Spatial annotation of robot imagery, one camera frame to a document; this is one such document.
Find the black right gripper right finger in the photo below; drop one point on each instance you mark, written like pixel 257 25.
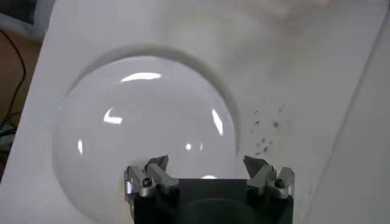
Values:
pixel 265 176

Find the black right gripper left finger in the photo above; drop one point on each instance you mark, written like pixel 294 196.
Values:
pixel 152 176

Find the white round plate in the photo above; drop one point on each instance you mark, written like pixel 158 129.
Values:
pixel 146 121

